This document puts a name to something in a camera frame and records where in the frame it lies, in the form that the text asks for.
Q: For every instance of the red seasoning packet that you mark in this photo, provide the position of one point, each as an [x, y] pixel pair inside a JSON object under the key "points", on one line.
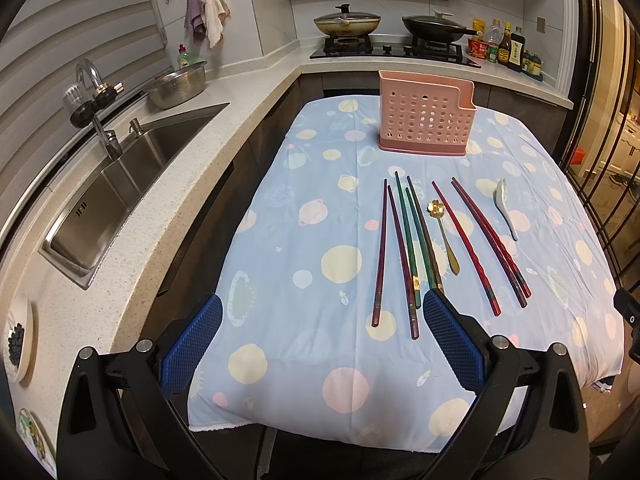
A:
{"points": [[478, 49]]}

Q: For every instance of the purple hanging cloth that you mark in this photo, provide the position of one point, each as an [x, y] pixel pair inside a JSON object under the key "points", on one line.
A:
{"points": [[194, 21]]}

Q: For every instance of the cream hanging towel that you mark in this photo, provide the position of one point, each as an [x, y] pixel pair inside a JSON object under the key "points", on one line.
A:
{"points": [[215, 14]]}

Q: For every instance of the green chopstick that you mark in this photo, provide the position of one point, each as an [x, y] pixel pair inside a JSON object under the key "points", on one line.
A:
{"points": [[415, 282], [422, 241]]}

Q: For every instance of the gold flower spoon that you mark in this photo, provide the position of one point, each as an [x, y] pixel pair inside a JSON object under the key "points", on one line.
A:
{"points": [[437, 210]]}

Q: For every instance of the brown sauce bottle yellow cap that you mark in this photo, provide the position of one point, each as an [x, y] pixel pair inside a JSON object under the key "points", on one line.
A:
{"points": [[504, 48]]}

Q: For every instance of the dark soy sauce bottle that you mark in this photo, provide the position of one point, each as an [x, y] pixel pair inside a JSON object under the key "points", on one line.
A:
{"points": [[517, 47]]}

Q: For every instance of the black wok with lid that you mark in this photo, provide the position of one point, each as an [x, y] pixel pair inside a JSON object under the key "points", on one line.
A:
{"points": [[436, 28]]}

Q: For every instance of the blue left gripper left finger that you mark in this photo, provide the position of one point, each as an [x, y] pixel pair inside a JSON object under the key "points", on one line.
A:
{"points": [[184, 344]]}

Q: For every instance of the chrome kitchen faucet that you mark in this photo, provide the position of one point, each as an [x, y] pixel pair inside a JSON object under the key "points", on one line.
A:
{"points": [[86, 97]]}

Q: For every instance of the white ceramic spoon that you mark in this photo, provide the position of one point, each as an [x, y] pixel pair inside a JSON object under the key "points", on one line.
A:
{"points": [[500, 199]]}

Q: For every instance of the stainless steel sink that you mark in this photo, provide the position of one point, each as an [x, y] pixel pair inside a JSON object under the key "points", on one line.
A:
{"points": [[78, 239]]}

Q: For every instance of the blue planet pattern tablecloth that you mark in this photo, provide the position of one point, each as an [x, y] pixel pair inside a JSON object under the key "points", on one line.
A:
{"points": [[296, 350]]}

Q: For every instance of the plate with dark berries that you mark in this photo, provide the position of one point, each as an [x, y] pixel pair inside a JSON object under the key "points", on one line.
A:
{"points": [[17, 338]]}

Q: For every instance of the green dish soap bottle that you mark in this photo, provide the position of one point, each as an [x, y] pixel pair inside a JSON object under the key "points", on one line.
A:
{"points": [[183, 58]]}

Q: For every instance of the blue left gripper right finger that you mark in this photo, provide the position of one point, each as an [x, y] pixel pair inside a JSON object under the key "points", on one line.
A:
{"points": [[466, 358]]}

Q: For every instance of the clear plastic bottle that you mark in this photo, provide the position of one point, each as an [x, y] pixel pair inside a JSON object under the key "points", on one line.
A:
{"points": [[493, 33]]}

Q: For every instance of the black gas stove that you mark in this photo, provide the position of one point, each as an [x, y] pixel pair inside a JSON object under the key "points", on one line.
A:
{"points": [[416, 48]]}

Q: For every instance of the small jars on tray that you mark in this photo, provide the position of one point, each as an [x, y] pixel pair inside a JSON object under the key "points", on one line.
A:
{"points": [[532, 65]]}

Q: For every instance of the dark red chopstick pair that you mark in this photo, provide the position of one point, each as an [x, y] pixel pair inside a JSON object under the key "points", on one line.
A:
{"points": [[490, 244]]}

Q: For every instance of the pink perforated utensil holder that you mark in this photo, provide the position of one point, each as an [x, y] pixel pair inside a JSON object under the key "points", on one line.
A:
{"points": [[425, 114]]}

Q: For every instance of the stainless steel bowl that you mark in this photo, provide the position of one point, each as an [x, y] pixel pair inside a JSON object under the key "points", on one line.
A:
{"points": [[175, 88]]}

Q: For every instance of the beige wok with lid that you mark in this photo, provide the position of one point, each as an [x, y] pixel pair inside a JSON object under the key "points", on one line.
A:
{"points": [[347, 23]]}

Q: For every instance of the brown chopstick gold band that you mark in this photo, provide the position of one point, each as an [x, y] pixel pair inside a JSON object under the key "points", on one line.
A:
{"points": [[437, 279]]}

